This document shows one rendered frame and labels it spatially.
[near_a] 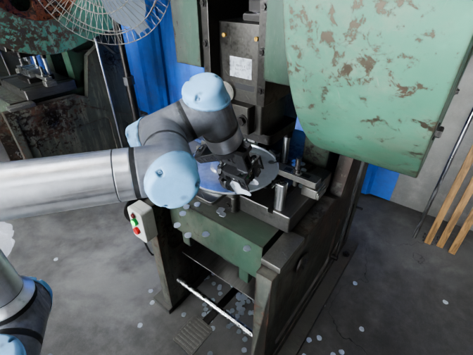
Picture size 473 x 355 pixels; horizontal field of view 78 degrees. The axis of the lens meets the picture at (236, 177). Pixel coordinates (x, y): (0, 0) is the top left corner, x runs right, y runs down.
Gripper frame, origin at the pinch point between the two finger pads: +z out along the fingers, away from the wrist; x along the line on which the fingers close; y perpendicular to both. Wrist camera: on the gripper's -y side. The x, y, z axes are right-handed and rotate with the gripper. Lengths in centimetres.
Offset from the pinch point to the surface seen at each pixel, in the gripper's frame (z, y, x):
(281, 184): 3.3, 8.0, 7.3
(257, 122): -6.2, -3.7, 18.0
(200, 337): 51, -7, -40
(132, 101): 22, -94, 31
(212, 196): -0.9, -5.2, -5.4
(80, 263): 65, -92, -48
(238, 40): -24.5, -10.5, 26.8
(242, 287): 45.5, -1.1, -17.3
